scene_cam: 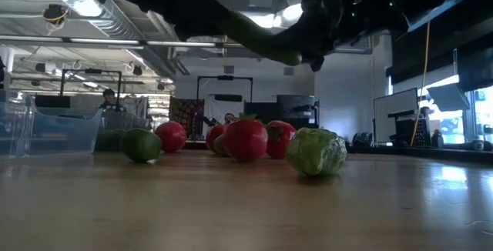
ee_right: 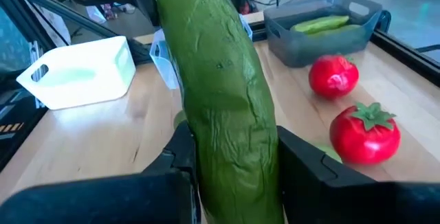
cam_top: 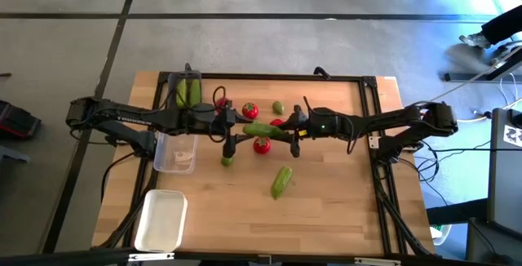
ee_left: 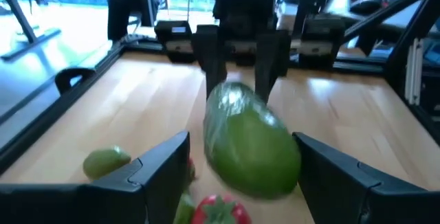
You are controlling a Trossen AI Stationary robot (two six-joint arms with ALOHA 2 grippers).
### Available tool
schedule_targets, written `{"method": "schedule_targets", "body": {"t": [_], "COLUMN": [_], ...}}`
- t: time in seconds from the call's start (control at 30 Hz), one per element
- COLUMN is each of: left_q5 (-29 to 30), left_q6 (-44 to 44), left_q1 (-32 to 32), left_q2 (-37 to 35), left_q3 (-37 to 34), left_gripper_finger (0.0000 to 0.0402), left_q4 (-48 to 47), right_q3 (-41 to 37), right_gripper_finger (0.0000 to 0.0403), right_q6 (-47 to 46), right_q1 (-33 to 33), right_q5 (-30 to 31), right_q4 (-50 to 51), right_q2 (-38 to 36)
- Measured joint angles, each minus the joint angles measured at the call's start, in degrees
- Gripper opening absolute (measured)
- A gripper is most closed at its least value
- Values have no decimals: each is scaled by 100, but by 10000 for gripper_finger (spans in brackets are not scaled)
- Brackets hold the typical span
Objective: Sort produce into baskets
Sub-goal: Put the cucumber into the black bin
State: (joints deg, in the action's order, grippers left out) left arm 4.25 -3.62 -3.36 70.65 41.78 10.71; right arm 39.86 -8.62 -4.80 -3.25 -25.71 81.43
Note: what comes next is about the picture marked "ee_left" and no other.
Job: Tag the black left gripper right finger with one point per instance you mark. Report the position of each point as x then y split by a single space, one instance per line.
343 196

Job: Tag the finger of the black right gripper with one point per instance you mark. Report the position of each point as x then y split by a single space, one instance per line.
213 55
271 55

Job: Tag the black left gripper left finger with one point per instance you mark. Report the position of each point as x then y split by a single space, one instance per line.
103 203

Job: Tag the green toy lime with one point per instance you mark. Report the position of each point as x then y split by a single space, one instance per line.
103 162
184 212

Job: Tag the red toy tomato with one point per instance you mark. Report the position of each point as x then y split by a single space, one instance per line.
237 215

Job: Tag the white slotted strip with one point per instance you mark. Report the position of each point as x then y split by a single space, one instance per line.
414 69

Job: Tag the black desk stand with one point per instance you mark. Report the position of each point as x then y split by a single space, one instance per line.
20 18

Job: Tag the metal frame post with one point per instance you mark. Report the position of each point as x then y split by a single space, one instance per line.
395 7

